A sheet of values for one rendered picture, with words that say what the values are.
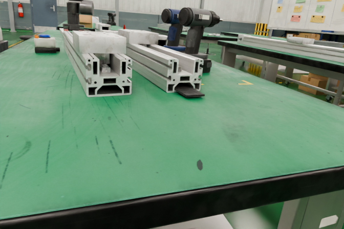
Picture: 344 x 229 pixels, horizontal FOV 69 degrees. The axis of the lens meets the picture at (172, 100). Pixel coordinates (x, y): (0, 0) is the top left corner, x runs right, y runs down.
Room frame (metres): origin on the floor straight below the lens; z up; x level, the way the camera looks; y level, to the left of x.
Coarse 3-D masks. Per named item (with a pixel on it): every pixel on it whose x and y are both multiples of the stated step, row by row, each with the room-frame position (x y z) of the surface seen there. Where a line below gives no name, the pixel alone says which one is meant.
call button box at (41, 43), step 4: (36, 40) 1.04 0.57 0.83; (40, 40) 1.04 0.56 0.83; (44, 40) 1.05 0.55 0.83; (48, 40) 1.06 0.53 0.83; (52, 40) 1.06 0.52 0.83; (36, 44) 1.03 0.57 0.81; (40, 44) 1.04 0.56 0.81; (44, 44) 1.05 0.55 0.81; (48, 44) 1.05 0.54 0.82; (52, 44) 1.06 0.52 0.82; (36, 48) 1.04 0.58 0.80; (40, 48) 1.04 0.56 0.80; (44, 48) 1.05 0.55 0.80; (48, 48) 1.06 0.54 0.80; (52, 48) 1.06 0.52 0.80; (56, 48) 1.10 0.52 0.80; (36, 52) 1.03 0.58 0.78; (40, 52) 1.04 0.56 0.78; (44, 52) 1.05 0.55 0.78; (48, 52) 1.05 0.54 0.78; (52, 52) 1.06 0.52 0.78
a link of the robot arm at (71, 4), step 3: (69, 3) 1.30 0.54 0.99; (72, 3) 1.30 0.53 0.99; (75, 3) 1.31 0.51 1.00; (78, 3) 1.33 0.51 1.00; (69, 6) 1.30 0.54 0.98; (72, 6) 1.30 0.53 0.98; (75, 6) 1.31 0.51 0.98; (78, 6) 1.33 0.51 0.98; (69, 9) 1.30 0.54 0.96; (72, 9) 1.30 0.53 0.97; (75, 9) 1.31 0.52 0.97; (78, 9) 1.32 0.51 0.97; (69, 12) 1.32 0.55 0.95; (72, 12) 1.30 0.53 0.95; (75, 12) 1.31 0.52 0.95; (78, 12) 1.32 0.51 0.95
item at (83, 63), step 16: (64, 32) 1.15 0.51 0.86; (64, 48) 1.17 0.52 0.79; (80, 64) 0.60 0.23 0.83; (96, 64) 0.54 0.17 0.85; (112, 64) 0.62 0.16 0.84; (80, 80) 0.61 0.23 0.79; (96, 80) 0.52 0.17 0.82; (112, 80) 0.57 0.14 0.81; (128, 80) 0.57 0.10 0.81; (96, 96) 0.52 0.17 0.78
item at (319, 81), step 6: (84, 18) 3.26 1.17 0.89; (90, 18) 3.28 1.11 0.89; (84, 24) 3.28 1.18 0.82; (90, 24) 3.30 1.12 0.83; (300, 36) 4.91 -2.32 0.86; (306, 36) 4.78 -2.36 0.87; (312, 36) 4.69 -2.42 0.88; (318, 36) 4.73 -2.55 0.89; (300, 78) 4.26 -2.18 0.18; (306, 78) 4.15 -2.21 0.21; (312, 78) 4.04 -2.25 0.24; (318, 78) 4.01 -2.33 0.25; (324, 78) 3.95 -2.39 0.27; (312, 84) 4.01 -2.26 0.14; (318, 84) 3.91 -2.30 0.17; (324, 84) 3.95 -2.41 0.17; (306, 90) 4.09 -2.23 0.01; (312, 90) 3.98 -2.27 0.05; (336, 90) 4.04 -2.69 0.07
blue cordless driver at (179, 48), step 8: (168, 16) 1.06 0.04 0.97; (176, 16) 1.08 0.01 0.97; (176, 24) 1.10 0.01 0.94; (168, 32) 1.10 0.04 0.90; (176, 32) 1.10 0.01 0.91; (168, 40) 1.09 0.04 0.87; (176, 40) 1.10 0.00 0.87; (168, 48) 1.08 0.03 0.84; (176, 48) 1.09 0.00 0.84; (184, 48) 1.12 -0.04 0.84
